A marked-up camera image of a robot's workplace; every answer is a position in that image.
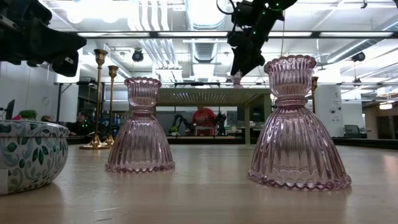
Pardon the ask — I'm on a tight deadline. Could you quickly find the pink ribbed glass candle holder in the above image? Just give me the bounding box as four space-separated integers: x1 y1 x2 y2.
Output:
104 77 176 174
248 55 353 191
231 70 244 89

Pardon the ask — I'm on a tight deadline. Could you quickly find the black table edge rail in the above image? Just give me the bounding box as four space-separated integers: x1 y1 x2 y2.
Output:
67 136 398 150

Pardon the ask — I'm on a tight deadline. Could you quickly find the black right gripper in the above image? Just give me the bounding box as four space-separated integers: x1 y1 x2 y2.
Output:
228 11 284 77

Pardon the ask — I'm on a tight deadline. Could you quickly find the short brass candlestick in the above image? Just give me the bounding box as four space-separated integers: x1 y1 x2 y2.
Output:
312 76 320 116

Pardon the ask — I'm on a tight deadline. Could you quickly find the floral ceramic bowl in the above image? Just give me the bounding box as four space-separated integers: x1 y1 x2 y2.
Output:
0 119 70 196

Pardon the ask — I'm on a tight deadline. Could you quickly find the grey office chair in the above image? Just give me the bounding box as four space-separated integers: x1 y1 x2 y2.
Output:
344 124 361 139

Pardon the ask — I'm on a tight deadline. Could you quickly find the tallest brass candlestick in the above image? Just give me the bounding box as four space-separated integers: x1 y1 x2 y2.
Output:
79 49 110 151

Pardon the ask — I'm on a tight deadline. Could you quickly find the white pillar cabinet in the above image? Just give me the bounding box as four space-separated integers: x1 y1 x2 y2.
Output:
317 85 345 138

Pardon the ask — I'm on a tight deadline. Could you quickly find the black computer monitor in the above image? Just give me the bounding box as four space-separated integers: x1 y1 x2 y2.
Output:
4 99 16 121

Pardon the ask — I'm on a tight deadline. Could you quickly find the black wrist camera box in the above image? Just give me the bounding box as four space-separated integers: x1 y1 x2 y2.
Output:
231 1 262 28

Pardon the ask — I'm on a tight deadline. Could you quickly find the silver ceiling air duct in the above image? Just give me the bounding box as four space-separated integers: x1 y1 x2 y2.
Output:
185 0 228 30

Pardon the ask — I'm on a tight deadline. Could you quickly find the medium brass candlestick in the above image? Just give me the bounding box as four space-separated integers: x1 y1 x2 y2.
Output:
102 65 119 147

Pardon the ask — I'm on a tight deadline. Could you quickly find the black ceiling spotlight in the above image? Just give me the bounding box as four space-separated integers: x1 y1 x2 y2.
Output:
131 49 144 63
351 51 366 63

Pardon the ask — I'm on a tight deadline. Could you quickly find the green potted plant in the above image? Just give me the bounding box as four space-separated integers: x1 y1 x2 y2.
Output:
18 109 38 121

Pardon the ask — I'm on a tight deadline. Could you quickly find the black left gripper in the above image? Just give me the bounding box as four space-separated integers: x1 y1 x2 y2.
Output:
0 0 87 78

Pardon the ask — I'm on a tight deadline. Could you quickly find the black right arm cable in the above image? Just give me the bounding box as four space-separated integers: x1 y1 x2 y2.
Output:
216 0 237 16

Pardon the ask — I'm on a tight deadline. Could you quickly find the black overhead frame beam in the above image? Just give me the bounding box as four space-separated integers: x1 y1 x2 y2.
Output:
67 30 398 40

